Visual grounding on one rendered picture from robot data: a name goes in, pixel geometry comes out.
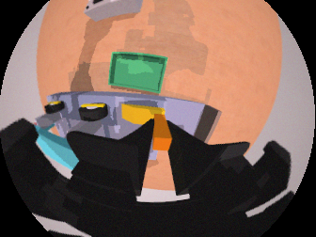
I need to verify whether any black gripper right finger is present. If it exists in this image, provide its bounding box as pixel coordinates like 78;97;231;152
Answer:
166;119;251;196

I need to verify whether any blue-topped wheeled trolley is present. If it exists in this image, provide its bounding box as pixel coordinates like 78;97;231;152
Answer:
34;101;108;170

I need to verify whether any grey sloped ramp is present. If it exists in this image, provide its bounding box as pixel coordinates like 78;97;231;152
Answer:
46;91;222;144

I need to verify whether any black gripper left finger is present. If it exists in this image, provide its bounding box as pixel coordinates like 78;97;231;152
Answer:
67;118;154;197

